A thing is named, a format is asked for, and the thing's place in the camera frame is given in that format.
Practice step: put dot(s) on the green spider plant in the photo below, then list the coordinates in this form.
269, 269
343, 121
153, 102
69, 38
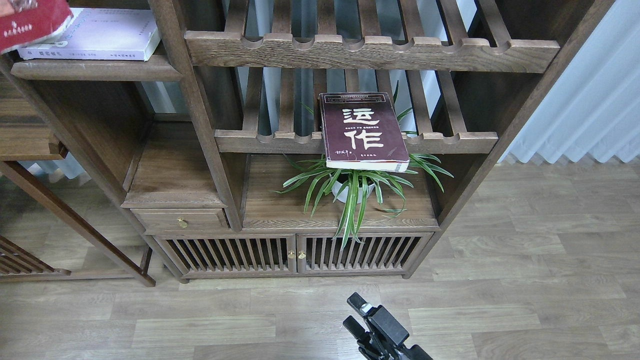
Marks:
320, 180

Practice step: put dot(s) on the slatted cabinet door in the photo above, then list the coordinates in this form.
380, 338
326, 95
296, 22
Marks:
373, 254
226, 257

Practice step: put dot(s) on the dark wooden bookshelf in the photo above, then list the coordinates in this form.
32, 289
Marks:
208, 120

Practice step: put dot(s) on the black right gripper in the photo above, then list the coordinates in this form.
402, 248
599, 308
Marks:
385, 338

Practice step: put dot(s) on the dark maroon book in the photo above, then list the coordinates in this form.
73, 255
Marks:
361, 132

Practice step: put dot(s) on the white curtain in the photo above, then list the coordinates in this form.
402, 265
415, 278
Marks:
593, 110

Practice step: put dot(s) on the left slatted cabinet door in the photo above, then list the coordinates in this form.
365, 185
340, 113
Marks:
226, 257

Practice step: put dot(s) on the right slatted cabinet door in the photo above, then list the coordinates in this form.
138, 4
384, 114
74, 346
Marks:
373, 254

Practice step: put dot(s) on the red cover book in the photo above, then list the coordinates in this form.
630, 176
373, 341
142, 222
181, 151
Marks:
24, 22

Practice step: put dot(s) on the white lavender book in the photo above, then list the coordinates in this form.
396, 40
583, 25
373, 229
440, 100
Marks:
101, 34

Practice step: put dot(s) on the small wooden drawer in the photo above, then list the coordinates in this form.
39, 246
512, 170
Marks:
182, 221

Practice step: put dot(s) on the white plant pot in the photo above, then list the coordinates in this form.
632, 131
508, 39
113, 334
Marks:
341, 189

